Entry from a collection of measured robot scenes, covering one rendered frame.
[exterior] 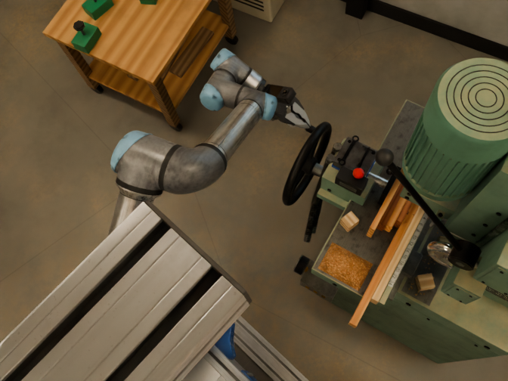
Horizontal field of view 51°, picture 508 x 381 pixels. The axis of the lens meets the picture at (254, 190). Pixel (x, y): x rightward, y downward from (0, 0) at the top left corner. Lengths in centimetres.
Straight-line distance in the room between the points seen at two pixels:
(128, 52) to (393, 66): 132
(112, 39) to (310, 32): 107
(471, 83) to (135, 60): 155
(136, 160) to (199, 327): 96
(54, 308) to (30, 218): 242
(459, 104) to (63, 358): 81
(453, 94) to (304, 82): 180
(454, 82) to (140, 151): 69
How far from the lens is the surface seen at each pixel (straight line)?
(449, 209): 139
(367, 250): 149
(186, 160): 122
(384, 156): 101
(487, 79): 103
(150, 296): 33
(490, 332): 164
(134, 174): 126
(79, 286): 34
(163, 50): 228
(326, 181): 150
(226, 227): 245
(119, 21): 242
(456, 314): 162
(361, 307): 142
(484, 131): 98
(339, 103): 269
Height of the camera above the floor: 234
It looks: 70 degrees down
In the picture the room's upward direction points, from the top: 13 degrees counter-clockwise
